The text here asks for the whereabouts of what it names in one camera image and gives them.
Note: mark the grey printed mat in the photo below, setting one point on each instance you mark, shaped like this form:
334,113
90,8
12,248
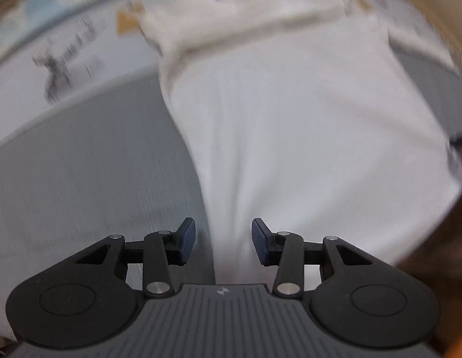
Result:
85,156

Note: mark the white t-shirt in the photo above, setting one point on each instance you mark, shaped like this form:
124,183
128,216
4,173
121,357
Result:
298,130

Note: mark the light blue patterned cloth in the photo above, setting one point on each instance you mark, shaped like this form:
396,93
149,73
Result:
33,3

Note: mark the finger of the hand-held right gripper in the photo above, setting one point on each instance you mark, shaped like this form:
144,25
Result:
460,141

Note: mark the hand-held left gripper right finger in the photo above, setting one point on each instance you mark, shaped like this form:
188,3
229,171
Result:
259,240

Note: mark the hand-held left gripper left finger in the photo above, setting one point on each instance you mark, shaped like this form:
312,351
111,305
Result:
188,239

